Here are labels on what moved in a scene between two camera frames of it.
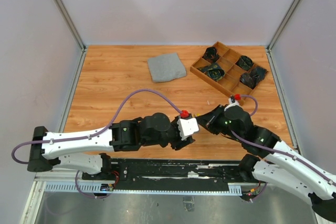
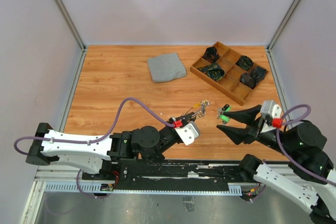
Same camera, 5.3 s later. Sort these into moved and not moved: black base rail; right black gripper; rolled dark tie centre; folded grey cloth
Moved: right black gripper
Not moved: black base rail; folded grey cloth; rolled dark tie centre
